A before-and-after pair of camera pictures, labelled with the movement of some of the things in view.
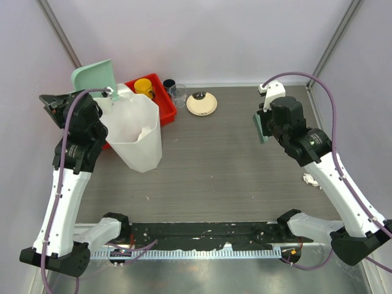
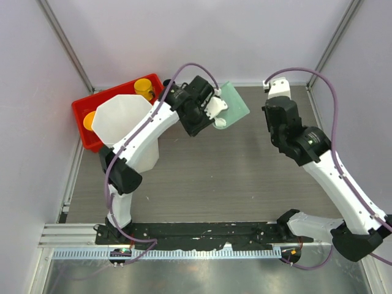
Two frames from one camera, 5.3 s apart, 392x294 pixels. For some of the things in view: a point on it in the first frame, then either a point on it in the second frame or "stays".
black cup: x=168 y=82 stays
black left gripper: x=54 y=106 → x=193 y=130
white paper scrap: x=309 y=179 → x=220 y=122
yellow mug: x=143 y=86 stays
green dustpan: x=97 y=75 → x=237 y=108
